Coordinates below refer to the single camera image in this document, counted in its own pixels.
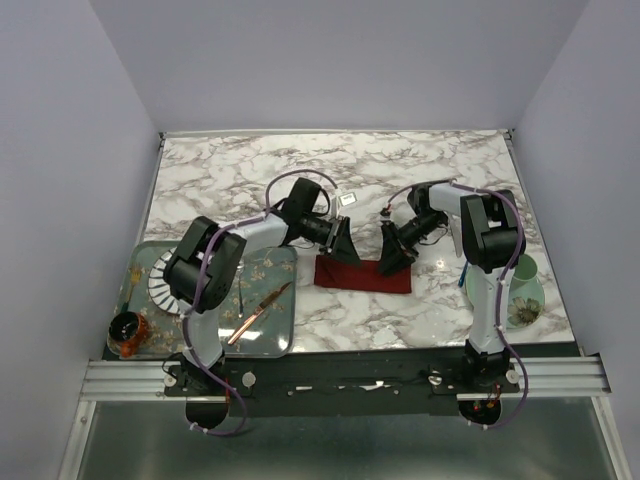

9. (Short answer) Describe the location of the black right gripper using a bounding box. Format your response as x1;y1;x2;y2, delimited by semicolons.
378;211;446;278

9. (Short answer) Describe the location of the black and orange cup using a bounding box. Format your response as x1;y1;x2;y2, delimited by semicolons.
108;311;149;358

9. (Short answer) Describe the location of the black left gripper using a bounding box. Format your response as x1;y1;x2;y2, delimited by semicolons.
300;213;362;267

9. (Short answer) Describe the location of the blue striped white plate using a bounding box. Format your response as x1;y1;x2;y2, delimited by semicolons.
147;247;180;315

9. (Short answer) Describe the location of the silver table knife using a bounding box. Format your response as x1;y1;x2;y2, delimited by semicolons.
448;214;463;258

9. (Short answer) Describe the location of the dark red cloth napkin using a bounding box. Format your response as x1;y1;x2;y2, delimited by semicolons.
314;255;412;295

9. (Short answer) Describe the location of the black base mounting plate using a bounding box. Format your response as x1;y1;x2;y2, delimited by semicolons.
164;347;520;418

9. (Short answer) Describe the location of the gold fork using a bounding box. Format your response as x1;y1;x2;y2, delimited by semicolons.
121;264;143;312

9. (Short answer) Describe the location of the blue handled fork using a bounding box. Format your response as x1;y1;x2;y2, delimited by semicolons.
458;263;468;288

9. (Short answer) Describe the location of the aluminium frame rail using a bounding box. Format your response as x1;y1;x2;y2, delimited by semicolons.
80;355;611;402

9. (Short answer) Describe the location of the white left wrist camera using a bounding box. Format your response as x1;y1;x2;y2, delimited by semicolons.
329;191;357;217

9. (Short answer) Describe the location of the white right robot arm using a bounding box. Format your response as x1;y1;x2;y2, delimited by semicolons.
377;180;526;392

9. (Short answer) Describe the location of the light green cup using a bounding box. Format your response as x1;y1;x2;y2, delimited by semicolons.
510;254;538;294

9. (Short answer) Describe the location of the teal floral serving tray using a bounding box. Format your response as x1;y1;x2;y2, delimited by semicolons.
114;240;297;360

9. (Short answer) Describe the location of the rose gold knife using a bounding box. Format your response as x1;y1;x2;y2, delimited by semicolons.
227;282;292;345

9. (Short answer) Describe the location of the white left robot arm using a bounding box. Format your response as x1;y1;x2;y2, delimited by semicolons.
163;178;361;395

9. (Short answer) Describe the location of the silver spoon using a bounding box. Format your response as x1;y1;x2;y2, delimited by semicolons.
237;261;244;319

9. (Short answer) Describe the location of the light green plate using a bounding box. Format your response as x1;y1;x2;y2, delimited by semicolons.
465;272;547;333

